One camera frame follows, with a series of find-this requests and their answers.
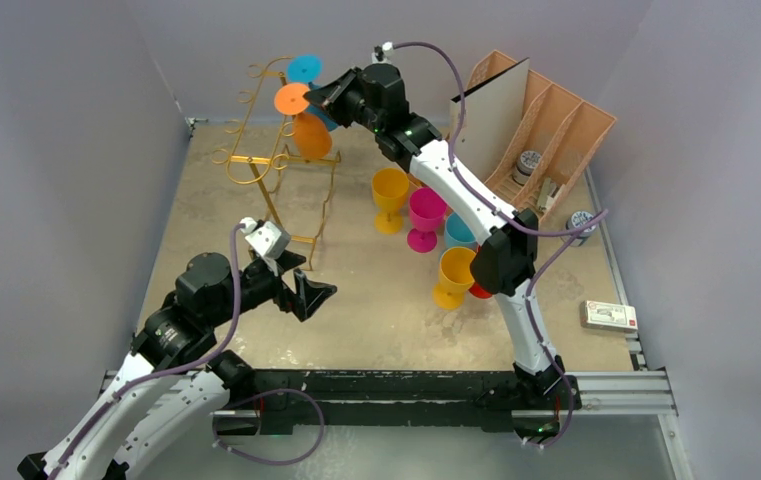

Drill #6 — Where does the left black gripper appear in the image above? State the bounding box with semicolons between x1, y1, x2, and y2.
208;248;336;327

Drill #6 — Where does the orange wine glass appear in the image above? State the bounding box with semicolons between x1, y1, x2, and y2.
274;82;332;159

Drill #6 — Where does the yellow wine glass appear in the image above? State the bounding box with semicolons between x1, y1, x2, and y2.
371;168;410;235
432;247;476;310

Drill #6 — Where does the pink wine glass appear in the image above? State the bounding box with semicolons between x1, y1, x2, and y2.
407;187;447;253

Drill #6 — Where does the blue wine glass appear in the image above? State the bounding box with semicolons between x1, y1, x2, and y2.
443;212;477;251
285;54;338;132

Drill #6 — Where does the red wine glass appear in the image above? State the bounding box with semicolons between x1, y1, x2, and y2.
468;263;492;299

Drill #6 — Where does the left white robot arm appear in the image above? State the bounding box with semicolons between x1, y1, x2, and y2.
17;251;337;479

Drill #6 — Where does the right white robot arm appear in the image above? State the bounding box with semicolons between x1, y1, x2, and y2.
304;63;572;407

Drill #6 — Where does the white binder folder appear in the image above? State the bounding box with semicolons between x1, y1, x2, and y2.
450;51;530;181

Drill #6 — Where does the patterned tin in organizer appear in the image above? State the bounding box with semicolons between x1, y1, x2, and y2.
512;150;542;185

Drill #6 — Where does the peach plastic file organizer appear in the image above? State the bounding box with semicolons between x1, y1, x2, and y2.
458;66;616;220

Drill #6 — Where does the stapler in organizer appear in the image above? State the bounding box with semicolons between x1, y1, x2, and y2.
536;177;560;214

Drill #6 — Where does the grey tape roll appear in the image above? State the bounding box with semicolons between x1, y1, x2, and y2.
565;210;597;247

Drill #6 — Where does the small white red box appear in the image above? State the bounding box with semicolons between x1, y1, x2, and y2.
580;300;639;333

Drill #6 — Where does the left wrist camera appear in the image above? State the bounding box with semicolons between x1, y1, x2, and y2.
239;217;291;275

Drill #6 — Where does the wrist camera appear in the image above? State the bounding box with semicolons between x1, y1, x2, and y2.
371;41;395;65
239;217;291;275

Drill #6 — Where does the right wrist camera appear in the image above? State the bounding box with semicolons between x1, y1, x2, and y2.
371;41;395;65

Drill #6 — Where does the gold wire glass rack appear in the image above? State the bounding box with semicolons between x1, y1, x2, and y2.
212;56;342;270

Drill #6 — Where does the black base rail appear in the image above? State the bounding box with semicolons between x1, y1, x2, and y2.
227;369;582;439

